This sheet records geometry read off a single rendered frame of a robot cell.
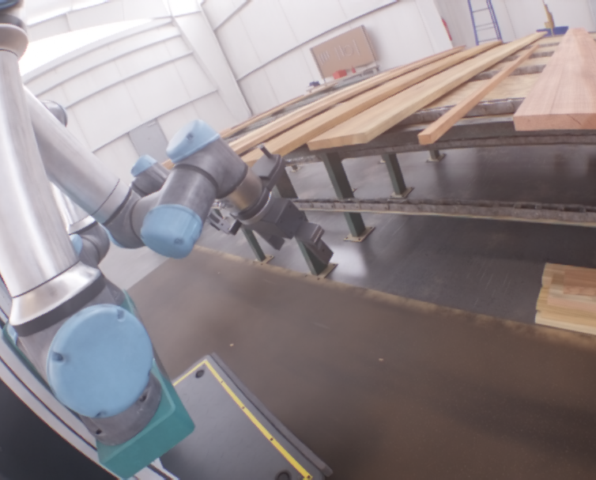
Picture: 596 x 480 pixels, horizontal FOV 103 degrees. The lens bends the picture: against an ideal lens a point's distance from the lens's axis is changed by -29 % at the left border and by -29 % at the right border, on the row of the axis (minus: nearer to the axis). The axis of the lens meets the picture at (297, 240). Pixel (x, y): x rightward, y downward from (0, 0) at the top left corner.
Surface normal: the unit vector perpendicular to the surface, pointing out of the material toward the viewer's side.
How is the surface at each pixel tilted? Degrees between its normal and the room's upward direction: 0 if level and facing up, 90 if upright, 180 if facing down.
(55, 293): 45
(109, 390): 98
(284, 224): 97
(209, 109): 87
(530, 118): 90
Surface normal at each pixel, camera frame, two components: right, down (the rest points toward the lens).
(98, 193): 0.63, 0.25
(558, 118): -0.69, 0.55
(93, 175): 0.79, -0.03
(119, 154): 0.62, 0.02
